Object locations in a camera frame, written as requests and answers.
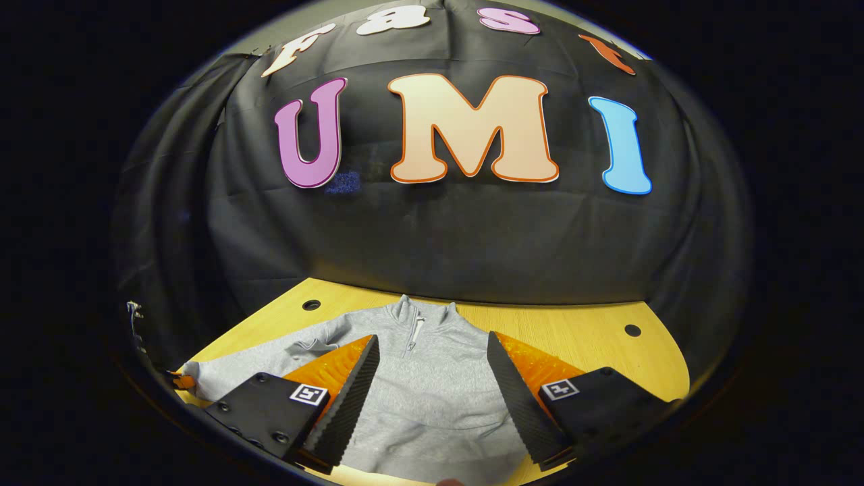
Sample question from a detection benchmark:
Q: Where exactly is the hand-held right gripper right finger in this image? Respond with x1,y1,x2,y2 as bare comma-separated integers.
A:
486,330,684,472

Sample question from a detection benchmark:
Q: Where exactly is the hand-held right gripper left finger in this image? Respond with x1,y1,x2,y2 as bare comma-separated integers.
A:
202,334,381,475

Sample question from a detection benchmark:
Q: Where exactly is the grey zip-neck sweatshirt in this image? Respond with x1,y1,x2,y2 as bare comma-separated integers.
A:
181,294,534,485

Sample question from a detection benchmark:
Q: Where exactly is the black backdrop cloth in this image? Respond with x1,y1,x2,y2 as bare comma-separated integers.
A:
111,0,755,385

